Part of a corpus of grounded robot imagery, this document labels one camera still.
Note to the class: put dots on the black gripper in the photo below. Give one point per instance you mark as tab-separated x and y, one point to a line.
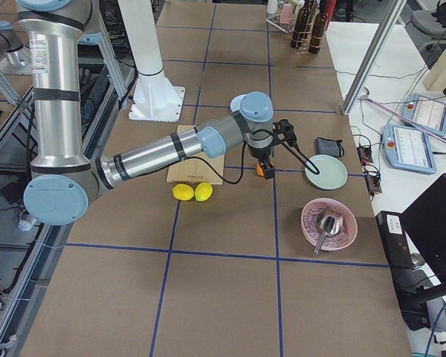
260	155

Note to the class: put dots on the orange mandarin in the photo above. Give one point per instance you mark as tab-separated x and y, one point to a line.
259	170

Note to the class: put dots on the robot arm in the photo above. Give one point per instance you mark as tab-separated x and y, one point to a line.
64	182
12	47

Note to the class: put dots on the light green plate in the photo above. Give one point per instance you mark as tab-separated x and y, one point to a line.
333	173

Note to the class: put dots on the light blue plate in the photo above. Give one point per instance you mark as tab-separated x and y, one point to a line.
236	103

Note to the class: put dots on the clear ice cubes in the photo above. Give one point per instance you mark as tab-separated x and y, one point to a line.
339	241

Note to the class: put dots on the yellow lemon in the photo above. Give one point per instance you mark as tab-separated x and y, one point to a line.
183	192
203	191

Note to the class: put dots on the grey folded cloth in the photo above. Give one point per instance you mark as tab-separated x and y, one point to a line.
325	146

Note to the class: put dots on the bamboo cutting board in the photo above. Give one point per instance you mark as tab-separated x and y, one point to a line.
198	167

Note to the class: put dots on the pink bowl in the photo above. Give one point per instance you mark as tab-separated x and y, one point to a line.
335	206

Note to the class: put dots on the metal ice scoop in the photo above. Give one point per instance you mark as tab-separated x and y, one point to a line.
328	223

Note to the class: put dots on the dark wine bottle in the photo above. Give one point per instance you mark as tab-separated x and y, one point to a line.
318	29
299	32

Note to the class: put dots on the teach pendant tablet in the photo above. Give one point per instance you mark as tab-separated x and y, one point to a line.
427	112
408	149

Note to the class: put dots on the black mini computer box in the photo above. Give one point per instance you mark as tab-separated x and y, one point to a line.
394	240

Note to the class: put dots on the pink cup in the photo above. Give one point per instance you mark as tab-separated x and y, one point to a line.
286	14

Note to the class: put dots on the black computer monitor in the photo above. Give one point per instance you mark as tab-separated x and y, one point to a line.
424	222

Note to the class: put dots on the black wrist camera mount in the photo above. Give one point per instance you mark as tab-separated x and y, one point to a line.
284	130

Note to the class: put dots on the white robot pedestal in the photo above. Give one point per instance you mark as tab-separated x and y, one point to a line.
155	98

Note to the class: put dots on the copper wire bottle rack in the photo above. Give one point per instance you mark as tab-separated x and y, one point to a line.
310	27

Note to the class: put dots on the aluminium frame post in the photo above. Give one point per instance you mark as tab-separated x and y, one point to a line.
380	37

